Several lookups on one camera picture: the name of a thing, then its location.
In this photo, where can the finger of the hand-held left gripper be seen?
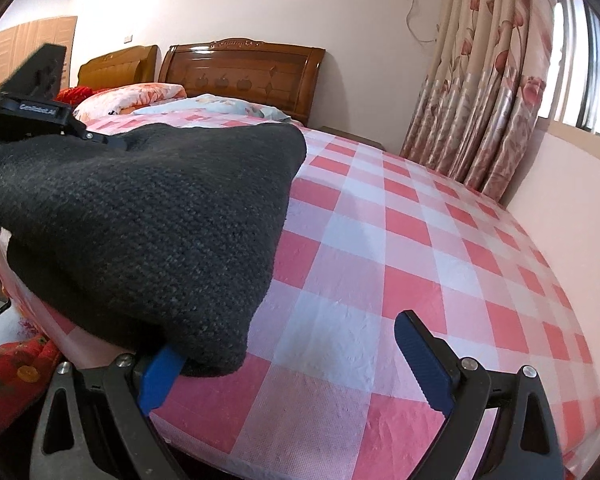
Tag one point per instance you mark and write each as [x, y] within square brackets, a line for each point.
[102, 140]

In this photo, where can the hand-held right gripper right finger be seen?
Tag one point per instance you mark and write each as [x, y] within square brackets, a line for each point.
[425, 360]

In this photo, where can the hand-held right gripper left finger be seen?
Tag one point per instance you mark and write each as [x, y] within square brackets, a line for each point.
[160, 375]

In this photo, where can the dark grey knit sweater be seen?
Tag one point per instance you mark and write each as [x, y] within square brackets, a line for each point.
[145, 230]

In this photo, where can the red fuzzy blanket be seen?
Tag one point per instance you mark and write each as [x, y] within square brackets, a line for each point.
[72, 94]

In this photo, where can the red white floral pillow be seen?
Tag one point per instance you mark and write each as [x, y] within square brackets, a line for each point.
[130, 97]

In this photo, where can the wooden wardrobe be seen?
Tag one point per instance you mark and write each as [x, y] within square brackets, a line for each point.
[25, 45]

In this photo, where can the light wooden headboard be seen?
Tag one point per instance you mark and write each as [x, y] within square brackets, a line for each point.
[117, 67]

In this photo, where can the pink checkered bed cover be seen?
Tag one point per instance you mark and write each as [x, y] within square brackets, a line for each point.
[405, 240]

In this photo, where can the light blue floral pillow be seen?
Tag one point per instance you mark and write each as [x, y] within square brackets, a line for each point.
[220, 105]

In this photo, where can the red floral cloth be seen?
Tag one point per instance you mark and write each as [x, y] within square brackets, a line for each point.
[15, 370]

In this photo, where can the dark wooden carved headboard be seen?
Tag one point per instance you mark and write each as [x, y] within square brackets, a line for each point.
[245, 72]

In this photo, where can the wooden nightstand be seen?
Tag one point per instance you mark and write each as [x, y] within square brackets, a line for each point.
[350, 135]

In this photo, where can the pink floral curtain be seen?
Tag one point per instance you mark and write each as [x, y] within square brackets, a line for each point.
[480, 85]

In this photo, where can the window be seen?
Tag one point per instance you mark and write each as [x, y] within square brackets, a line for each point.
[590, 60]

